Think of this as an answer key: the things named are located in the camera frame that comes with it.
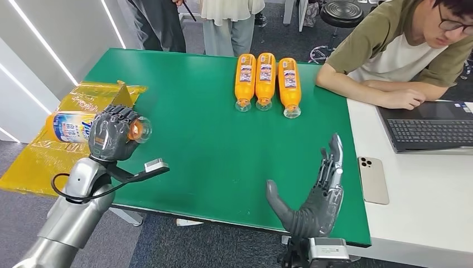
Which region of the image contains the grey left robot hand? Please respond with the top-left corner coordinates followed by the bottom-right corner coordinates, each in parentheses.
top-left (88, 104), bottom-right (142, 162)

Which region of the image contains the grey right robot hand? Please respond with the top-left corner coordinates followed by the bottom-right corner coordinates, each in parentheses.
top-left (266, 133), bottom-right (345, 240)

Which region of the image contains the orange bottle with blue label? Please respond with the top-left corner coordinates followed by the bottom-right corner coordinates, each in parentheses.
top-left (45, 110), bottom-right (153, 145)

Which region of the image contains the orange bottle clear cap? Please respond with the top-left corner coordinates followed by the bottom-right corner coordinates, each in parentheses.
top-left (255, 52), bottom-right (277, 112)
top-left (234, 53), bottom-right (258, 113)
top-left (277, 57), bottom-right (303, 119)

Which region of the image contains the beige smartphone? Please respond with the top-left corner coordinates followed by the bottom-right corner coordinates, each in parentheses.
top-left (357, 156), bottom-right (390, 205)

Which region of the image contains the yellow plastic-wrapped box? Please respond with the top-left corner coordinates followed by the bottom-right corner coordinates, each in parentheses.
top-left (0, 80), bottom-right (148, 197)

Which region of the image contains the standing person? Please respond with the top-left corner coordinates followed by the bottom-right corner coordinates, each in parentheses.
top-left (126, 0), bottom-right (187, 53)
top-left (199, 0), bottom-right (266, 58)

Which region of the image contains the black laptop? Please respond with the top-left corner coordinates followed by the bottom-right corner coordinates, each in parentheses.
top-left (376, 100), bottom-right (473, 155)

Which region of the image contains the black pen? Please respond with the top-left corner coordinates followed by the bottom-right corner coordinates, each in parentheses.
top-left (182, 1), bottom-right (197, 22)

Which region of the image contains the seated person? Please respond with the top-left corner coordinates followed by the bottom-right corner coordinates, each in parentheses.
top-left (316, 0), bottom-right (473, 111)

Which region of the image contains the black round stool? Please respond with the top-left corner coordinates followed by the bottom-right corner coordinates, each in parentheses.
top-left (308, 0), bottom-right (365, 65)

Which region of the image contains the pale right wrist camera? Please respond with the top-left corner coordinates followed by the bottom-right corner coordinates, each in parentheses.
top-left (308, 237), bottom-right (350, 264)

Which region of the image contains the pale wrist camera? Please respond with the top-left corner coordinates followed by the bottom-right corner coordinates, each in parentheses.
top-left (143, 157), bottom-right (171, 175)
top-left (308, 237), bottom-right (350, 264)

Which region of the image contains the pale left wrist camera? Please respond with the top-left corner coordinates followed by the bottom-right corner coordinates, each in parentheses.
top-left (143, 157), bottom-right (171, 175)

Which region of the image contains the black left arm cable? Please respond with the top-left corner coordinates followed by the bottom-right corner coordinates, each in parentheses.
top-left (50, 170), bottom-right (148, 203)

